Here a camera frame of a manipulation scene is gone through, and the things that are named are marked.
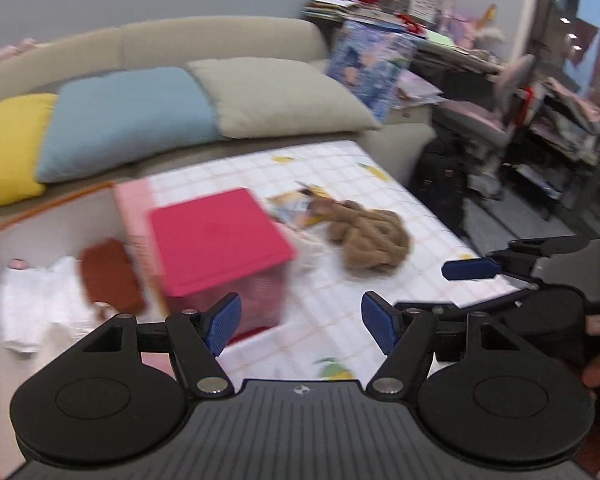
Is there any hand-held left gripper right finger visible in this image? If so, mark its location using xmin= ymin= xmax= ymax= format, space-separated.
xmin=361 ymin=291 xmax=524 ymax=396

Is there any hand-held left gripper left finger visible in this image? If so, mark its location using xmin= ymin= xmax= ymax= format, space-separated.
xmin=82 ymin=292 xmax=243 ymax=401

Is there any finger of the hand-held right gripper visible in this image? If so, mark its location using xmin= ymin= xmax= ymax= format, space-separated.
xmin=394 ymin=282 xmax=548 ymax=317
xmin=441 ymin=235 xmax=590 ymax=283

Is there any rust brown cloth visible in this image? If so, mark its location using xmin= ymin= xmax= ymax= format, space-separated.
xmin=80 ymin=237 xmax=147 ymax=319

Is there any white cloth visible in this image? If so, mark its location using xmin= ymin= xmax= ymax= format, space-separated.
xmin=0 ymin=255 xmax=90 ymax=354

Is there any brown plush toy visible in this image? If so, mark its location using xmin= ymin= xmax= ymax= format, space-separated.
xmin=312 ymin=199 xmax=412 ymax=275

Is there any pink lidded storage box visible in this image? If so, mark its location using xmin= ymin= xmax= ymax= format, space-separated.
xmin=147 ymin=187 xmax=297 ymax=341

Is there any black backpack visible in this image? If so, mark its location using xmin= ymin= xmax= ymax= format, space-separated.
xmin=410 ymin=135 xmax=469 ymax=242

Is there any translucent white plastic bag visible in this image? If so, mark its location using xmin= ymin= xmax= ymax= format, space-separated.
xmin=289 ymin=232 xmax=332 ymax=272

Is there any shiny foil packet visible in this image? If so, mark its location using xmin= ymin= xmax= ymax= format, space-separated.
xmin=269 ymin=182 xmax=331 ymax=229

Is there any pink desk chair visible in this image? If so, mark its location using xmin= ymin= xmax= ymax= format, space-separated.
xmin=435 ymin=52 xmax=537 ymax=197

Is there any checked fruit print tablecloth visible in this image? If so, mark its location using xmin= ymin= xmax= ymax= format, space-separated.
xmin=115 ymin=140 xmax=520 ymax=382

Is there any dark storage rack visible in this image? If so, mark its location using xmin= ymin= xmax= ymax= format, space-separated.
xmin=510 ymin=75 xmax=600 ymax=213

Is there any cluttered desk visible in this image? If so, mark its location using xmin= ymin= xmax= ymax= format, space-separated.
xmin=410 ymin=32 xmax=507 ymax=77

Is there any light blue pillow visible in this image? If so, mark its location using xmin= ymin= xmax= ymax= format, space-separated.
xmin=35 ymin=67 xmax=227 ymax=184

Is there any blue patterned bag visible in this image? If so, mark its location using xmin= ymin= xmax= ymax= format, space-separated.
xmin=326 ymin=20 xmax=419 ymax=124

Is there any grey green pillow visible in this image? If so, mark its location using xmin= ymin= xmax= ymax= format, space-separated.
xmin=185 ymin=57 xmax=382 ymax=139

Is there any yellow pillow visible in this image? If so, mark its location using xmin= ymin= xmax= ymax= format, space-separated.
xmin=0 ymin=92 xmax=59 ymax=211

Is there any beige sofa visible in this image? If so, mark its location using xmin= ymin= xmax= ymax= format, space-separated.
xmin=0 ymin=16 xmax=436 ymax=211

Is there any pink plush toy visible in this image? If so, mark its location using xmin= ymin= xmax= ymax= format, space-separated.
xmin=0 ymin=37 xmax=37 ymax=69

